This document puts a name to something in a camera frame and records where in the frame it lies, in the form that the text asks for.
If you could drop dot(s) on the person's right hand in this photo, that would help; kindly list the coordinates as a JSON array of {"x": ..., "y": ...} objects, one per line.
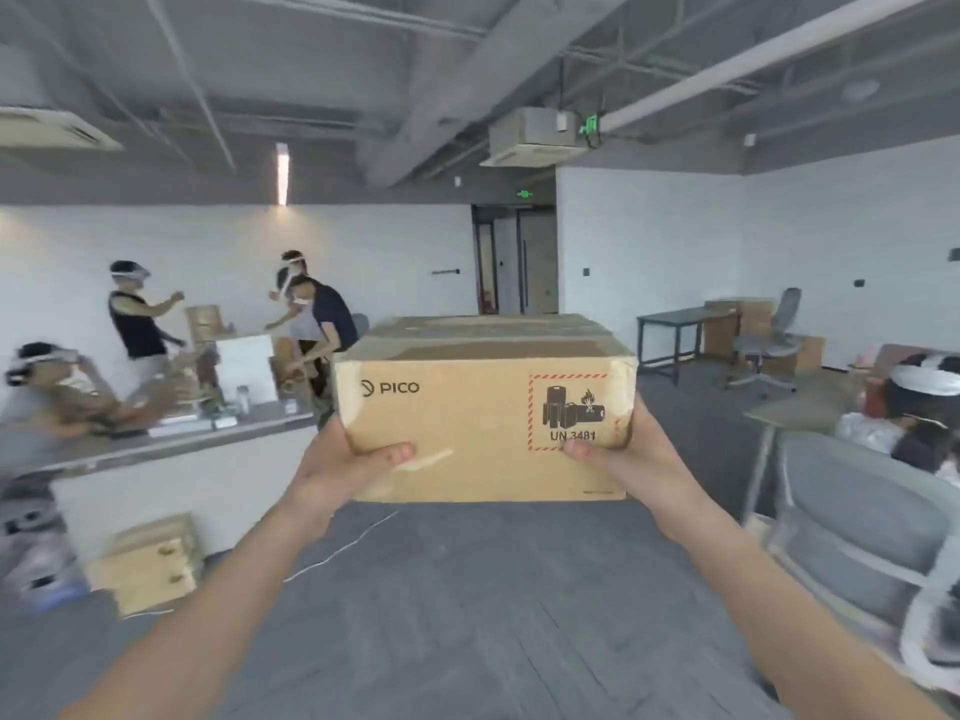
[{"x": 641, "y": 461}]

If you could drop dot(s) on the grey work desk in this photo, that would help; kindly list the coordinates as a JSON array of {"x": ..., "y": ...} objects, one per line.
[{"x": 172, "y": 472}]

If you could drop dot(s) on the dark door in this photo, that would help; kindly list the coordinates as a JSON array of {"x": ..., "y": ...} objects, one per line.
[{"x": 517, "y": 258}]

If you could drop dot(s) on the dark metal table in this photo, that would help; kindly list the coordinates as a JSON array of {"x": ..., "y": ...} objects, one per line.
[{"x": 675, "y": 326}]

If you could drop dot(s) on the person's right forearm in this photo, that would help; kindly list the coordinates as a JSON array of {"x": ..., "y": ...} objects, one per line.
[{"x": 780, "y": 614}]

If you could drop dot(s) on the person's left forearm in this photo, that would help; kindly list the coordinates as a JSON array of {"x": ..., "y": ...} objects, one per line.
[{"x": 202, "y": 614}]

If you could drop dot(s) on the light wooden drawer cabinet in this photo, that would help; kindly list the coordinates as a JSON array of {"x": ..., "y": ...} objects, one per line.
[{"x": 146, "y": 566}]

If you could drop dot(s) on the ceiling strip light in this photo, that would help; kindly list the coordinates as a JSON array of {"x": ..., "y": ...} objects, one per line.
[{"x": 283, "y": 173}]

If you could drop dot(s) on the large cardboard box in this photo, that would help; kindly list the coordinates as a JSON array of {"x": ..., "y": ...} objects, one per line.
[{"x": 739, "y": 326}]

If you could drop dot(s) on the person's left hand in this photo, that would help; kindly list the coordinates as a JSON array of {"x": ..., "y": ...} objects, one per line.
[{"x": 330, "y": 464}]

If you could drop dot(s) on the small cardboard box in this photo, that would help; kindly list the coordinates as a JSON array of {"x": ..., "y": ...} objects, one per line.
[{"x": 801, "y": 353}]

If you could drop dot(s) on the white box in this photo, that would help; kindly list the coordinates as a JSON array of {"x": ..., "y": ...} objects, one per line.
[{"x": 244, "y": 371}]

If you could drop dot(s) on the green hanging sign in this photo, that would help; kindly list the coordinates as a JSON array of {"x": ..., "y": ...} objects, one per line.
[{"x": 589, "y": 125}]

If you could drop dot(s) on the grey mesh office chair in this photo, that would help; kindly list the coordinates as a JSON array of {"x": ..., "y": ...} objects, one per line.
[{"x": 855, "y": 532}]

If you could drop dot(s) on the brown cardboard box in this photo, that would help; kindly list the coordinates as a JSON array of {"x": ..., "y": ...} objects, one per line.
[{"x": 487, "y": 412}]

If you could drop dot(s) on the ceiling air conditioner unit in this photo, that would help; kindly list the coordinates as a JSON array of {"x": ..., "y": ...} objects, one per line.
[
  {"x": 52, "y": 128},
  {"x": 536, "y": 138}
]

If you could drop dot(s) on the person's right thumb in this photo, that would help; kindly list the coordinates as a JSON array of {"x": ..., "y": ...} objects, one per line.
[{"x": 592, "y": 453}]

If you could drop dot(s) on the person's left thumb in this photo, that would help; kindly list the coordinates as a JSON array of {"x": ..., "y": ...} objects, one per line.
[{"x": 382, "y": 456}]

